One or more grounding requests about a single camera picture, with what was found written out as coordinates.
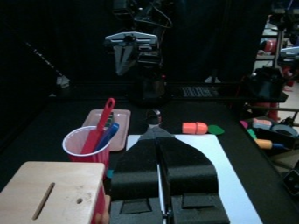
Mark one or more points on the pink rectangular plate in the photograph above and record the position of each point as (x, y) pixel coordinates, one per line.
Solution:
(122, 128)

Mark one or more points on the small green toy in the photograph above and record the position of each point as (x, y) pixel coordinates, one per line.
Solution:
(253, 133)

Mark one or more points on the small teal toy block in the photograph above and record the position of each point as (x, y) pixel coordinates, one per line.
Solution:
(110, 174)

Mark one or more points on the yellow and blue toy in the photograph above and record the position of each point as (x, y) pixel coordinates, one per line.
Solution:
(269, 143)

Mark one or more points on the orange toy food piece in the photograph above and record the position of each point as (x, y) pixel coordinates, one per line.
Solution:
(194, 128)

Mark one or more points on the red stand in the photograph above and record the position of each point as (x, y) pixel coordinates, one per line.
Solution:
(269, 110)

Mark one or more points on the red plastic cup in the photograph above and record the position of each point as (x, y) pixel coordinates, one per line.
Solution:
(74, 145)

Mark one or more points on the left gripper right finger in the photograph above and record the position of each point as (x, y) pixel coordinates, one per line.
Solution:
(189, 169)

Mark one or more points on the black tripod pole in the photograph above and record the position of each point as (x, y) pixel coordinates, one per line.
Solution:
(278, 38)

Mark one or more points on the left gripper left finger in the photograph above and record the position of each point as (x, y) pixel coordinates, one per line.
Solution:
(134, 169)

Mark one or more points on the grey tape roll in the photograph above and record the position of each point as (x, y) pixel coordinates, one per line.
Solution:
(285, 130)

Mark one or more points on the black storage tray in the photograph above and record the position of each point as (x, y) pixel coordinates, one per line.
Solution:
(278, 141)

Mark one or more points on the blue plastic toy utensil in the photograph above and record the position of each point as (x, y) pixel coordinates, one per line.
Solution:
(108, 134)

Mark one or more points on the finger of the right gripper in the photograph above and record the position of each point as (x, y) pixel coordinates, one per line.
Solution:
(119, 58)
(130, 57)

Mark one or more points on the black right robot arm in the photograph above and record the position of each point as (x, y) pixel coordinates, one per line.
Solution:
(150, 75)

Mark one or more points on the green toy leaf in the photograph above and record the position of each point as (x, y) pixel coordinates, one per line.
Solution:
(215, 129)

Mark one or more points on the red wooden drawer box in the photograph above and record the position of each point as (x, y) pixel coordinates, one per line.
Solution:
(58, 189)

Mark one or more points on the black box device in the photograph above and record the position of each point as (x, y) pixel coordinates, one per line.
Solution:
(266, 84)

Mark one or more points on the small pink toy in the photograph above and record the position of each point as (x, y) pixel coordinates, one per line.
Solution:
(243, 124)

